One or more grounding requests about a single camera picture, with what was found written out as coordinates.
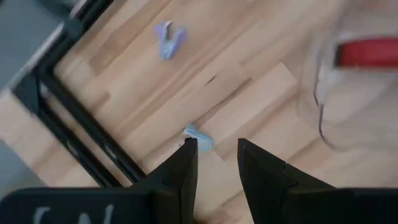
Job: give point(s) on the purple staple remover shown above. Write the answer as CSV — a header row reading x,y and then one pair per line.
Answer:
x,y
169,43

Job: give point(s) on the red stapler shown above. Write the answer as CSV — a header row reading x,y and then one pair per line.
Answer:
x,y
367,53

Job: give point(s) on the clear plastic bin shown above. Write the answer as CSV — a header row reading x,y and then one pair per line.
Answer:
x,y
357,102

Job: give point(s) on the light blue staple remover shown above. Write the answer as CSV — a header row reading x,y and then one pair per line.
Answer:
x,y
202,140

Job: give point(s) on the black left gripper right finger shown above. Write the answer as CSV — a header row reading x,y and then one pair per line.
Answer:
x,y
295,205

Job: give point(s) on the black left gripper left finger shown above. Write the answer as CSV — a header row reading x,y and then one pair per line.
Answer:
x,y
124,208

